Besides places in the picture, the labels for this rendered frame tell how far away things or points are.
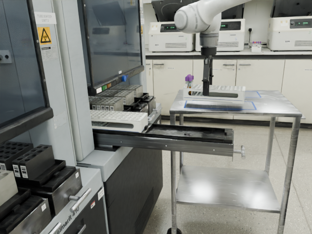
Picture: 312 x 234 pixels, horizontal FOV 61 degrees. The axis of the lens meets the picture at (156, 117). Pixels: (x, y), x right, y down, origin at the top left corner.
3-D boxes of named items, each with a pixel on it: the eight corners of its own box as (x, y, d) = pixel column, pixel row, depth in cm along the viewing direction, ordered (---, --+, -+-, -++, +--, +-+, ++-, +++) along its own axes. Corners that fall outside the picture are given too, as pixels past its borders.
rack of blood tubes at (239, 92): (182, 100, 133) (182, 87, 131) (186, 95, 142) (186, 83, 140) (243, 103, 123) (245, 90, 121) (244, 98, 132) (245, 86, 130)
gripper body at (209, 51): (215, 47, 120) (215, 67, 123) (217, 45, 128) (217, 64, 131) (199, 47, 123) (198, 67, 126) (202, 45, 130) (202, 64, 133)
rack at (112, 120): (74, 130, 111) (72, 116, 109) (86, 122, 121) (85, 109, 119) (140, 135, 104) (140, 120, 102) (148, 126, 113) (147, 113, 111)
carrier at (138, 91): (139, 94, 160) (139, 84, 158) (143, 94, 159) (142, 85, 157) (133, 99, 149) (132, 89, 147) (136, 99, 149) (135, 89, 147)
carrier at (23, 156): (44, 161, 82) (41, 144, 80) (49, 162, 81) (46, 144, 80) (15, 181, 72) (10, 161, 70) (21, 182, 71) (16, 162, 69)
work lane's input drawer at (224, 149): (67, 146, 113) (63, 126, 110) (83, 133, 125) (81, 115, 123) (245, 163, 94) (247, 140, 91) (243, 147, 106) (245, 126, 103)
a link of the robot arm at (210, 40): (220, 33, 126) (219, 46, 128) (201, 33, 129) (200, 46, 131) (217, 34, 118) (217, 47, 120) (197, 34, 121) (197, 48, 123)
